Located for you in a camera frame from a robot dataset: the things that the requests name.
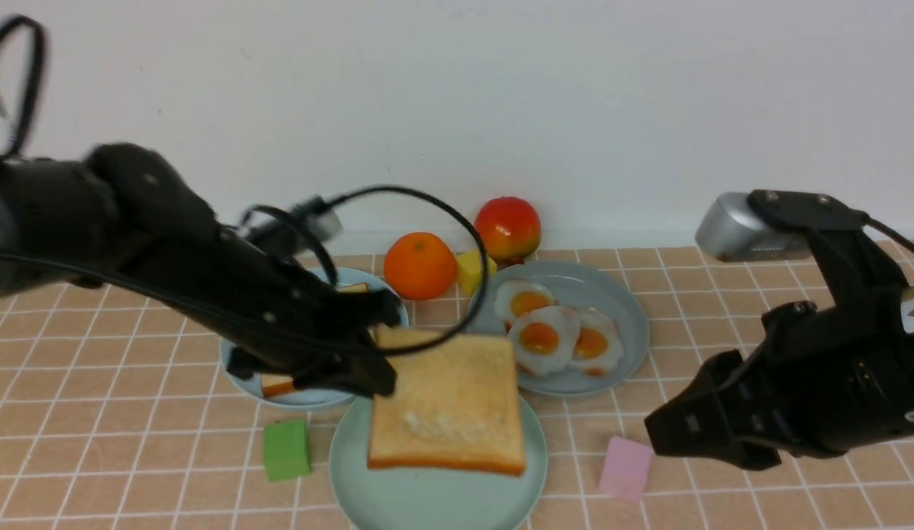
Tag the light blue left plate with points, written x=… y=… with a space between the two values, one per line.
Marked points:
x=309 y=397

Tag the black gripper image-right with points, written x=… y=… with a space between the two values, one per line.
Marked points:
x=821 y=384

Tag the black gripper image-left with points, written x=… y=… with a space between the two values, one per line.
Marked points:
x=228 y=280

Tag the yellow cube block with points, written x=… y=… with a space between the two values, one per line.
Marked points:
x=470 y=271

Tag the orange fruit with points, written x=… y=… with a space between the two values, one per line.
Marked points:
x=420 y=266

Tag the green cube block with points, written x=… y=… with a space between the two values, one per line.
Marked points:
x=285 y=450

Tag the toast slice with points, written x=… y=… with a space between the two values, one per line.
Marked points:
x=273 y=386
x=455 y=406

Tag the silver wrist camera image-right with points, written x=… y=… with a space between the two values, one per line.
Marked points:
x=770 y=225

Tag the checkered orange tablecloth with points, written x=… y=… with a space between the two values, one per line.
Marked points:
x=115 y=414

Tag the mint green front plate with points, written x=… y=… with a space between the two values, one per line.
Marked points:
x=425 y=498

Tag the silver wrist camera image-left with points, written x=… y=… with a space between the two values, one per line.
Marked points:
x=309 y=221

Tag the red yellow apple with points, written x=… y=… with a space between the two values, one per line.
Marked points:
x=510 y=228

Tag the fried egg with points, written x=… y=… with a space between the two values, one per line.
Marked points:
x=598 y=349
x=517 y=297
x=544 y=340

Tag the pink cube block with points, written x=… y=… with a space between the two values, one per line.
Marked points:
x=625 y=470

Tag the black cable image-right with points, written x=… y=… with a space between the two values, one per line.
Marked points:
x=899 y=239

